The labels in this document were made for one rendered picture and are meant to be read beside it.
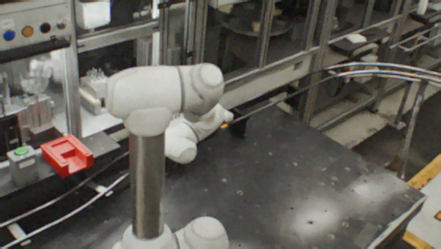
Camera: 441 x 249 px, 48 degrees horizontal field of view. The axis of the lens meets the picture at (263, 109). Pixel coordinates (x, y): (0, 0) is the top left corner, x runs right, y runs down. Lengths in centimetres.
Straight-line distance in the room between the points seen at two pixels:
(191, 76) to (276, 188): 106
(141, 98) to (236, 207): 97
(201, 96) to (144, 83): 16
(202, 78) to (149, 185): 37
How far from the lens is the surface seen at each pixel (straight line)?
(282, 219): 216
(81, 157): 201
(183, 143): 188
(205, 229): 169
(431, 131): 440
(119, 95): 134
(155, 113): 135
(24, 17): 181
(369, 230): 223
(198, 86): 134
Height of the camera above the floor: 217
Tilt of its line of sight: 32 degrees down
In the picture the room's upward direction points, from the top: 9 degrees clockwise
